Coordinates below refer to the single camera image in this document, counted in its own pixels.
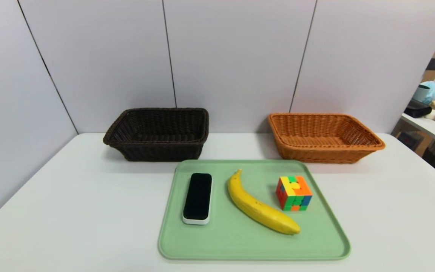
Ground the yellow banana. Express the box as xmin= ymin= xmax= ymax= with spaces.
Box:
xmin=227 ymin=169 xmax=301 ymax=235

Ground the colourful puzzle cube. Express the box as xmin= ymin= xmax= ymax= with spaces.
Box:
xmin=276 ymin=175 xmax=313 ymax=212

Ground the dark brown wicker basket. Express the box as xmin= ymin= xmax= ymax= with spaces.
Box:
xmin=103 ymin=108 xmax=210 ymax=162

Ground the orange wicker basket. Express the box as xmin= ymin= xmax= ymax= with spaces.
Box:
xmin=267 ymin=113 xmax=386 ymax=164

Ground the black and white board eraser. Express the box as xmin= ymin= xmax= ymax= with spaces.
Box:
xmin=182 ymin=173 xmax=213 ymax=226

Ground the light green plastic tray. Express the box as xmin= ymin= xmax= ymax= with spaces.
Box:
xmin=158 ymin=159 xmax=351 ymax=261

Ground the dark box under side table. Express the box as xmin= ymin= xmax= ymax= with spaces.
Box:
xmin=397 ymin=130 xmax=426 ymax=151

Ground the black pouch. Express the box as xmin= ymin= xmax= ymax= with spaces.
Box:
xmin=404 ymin=99 xmax=432 ymax=119

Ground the teal cup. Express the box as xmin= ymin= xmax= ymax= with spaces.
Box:
xmin=413 ymin=84 xmax=431 ymax=103

